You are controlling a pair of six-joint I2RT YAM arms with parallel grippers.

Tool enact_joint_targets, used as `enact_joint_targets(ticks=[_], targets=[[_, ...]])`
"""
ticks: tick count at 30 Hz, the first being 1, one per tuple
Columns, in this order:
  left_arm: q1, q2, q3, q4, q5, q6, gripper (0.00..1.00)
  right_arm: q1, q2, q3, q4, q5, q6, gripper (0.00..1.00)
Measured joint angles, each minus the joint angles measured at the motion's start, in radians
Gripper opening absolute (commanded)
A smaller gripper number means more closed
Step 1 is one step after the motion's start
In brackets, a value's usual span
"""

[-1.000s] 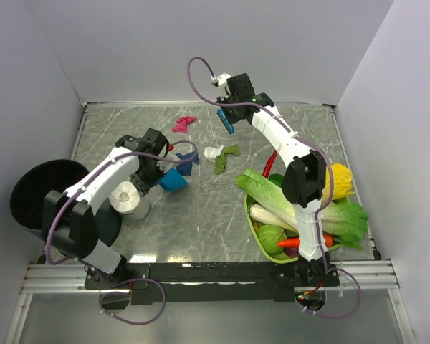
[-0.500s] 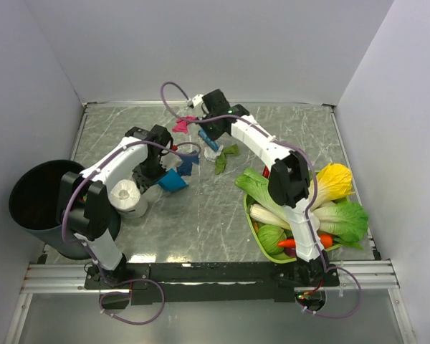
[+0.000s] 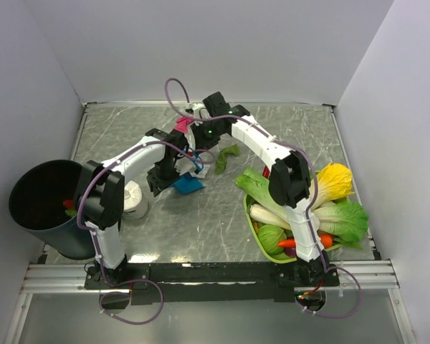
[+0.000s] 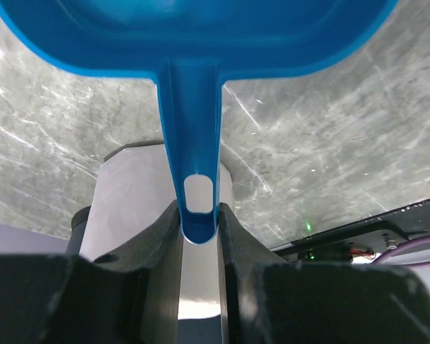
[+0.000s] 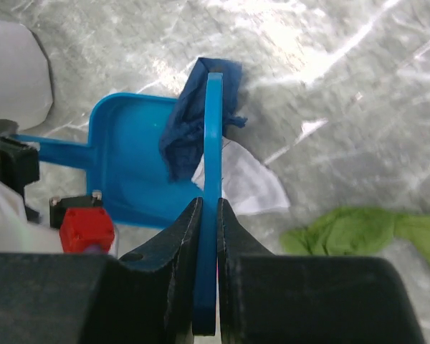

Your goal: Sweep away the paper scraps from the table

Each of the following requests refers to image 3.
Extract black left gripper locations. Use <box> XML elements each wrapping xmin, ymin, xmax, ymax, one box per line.
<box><xmin>147</xmin><ymin>158</ymin><xmax>182</xmax><ymax>196</ymax></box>

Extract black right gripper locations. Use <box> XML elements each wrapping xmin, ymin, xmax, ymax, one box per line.
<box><xmin>191</xmin><ymin>118</ymin><xmax>226</xmax><ymax>155</ymax></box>

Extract blue plastic dustpan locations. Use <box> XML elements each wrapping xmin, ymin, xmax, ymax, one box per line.
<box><xmin>171</xmin><ymin>172</ymin><xmax>204</xmax><ymax>196</ymax></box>

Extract pink paper scrap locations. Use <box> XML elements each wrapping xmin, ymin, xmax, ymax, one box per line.
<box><xmin>174</xmin><ymin>117</ymin><xmax>194</xmax><ymax>134</ymax></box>

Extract blue hand brush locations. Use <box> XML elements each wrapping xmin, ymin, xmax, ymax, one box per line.
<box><xmin>187</xmin><ymin>148</ymin><xmax>206</xmax><ymax>179</ymax></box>

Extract green paper scrap front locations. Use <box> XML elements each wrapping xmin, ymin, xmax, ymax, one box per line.
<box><xmin>215</xmin><ymin>144</ymin><xmax>240</xmax><ymax>175</ymax></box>

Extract green paper scrap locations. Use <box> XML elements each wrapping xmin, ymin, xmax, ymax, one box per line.
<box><xmin>65</xmin><ymin>209</ymin><xmax>77</xmax><ymax>218</ymax></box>
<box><xmin>215</xmin><ymin>144</ymin><xmax>240</xmax><ymax>175</ymax></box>

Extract white paper scrap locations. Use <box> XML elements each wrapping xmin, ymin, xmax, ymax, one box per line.
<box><xmin>175</xmin><ymin>158</ymin><xmax>211</xmax><ymax>179</ymax></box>

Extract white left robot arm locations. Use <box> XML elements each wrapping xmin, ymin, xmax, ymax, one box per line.
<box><xmin>74</xmin><ymin>128</ymin><xmax>188</xmax><ymax>288</ymax></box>

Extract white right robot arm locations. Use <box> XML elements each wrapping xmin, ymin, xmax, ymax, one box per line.
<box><xmin>191</xmin><ymin>92</ymin><xmax>324</xmax><ymax>286</ymax></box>

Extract white paper towel roll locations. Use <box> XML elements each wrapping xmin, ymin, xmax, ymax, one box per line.
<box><xmin>123</xmin><ymin>181</ymin><xmax>148</xmax><ymax>219</ymax></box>

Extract red chili pepper toy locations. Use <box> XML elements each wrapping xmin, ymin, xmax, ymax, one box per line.
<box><xmin>262</xmin><ymin>166</ymin><xmax>270</xmax><ymax>178</ymax></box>

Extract napa cabbage toy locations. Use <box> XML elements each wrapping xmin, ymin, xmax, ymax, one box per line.
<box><xmin>235</xmin><ymin>167</ymin><xmax>289</xmax><ymax>224</ymax></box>

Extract white radish toy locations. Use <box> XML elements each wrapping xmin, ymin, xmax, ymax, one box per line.
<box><xmin>249</xmin><ymin>204</ymin><xmax>291</xmax><ymax>230</ymax></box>

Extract round green cabbage toy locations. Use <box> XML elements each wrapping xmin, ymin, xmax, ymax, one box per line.
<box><xmin>257</xmin><ymin>224</ymin><xmax>287</xmax><ymax>256</ymax></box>

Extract dark round trash bin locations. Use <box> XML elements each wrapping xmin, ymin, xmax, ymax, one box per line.
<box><xmin>9</xmin><ymin>160</ymin><xmax>95</xmax><ymax>260</ymax></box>

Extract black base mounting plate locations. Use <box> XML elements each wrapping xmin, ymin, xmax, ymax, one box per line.
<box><xmin>85</xmin><ymin>262</ymin><xmax>340</xmax><ymax>305</ymax></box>

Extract yellow cabbage toy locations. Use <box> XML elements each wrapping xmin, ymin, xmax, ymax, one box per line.
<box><xmin>310</xmin><ymin>163</ymin><xmax>353</xmax><ymax>209</ymax></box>

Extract green vegetable basket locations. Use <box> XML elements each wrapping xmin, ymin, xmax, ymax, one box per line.
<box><xmin>243</xmin><ymin>173</ymin><xmax>345</xmax><ymax>267</ymax></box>

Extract purple onion toy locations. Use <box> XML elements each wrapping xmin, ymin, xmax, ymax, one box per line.
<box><xmin>284</xmin><ymin>247</ymin><xmax>296</xmax><ymax>258</ymax></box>

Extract orange carrot toy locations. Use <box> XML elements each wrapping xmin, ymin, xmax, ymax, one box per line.
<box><xmin>277</xmin><ymin>234</ymin><xmax>333</xmax><ymax>249</ymax></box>

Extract green leafy vegetable toy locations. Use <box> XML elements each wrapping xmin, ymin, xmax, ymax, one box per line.
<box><xmin>313</xmin><ymin>201</ymin><xmax>369</xmax><ymax>249</ymax></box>

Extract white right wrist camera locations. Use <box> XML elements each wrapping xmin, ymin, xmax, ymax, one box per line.
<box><xmin>185</xmin><ymin>102</ymin><xmax>206</xmax><ymax>119</ymax></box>

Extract aluminium front rail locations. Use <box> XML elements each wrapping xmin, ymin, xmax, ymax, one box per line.
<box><xmin>21</xmin><ymin>261</ymin><xmax>399</xmax><ymax>294</ymax></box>

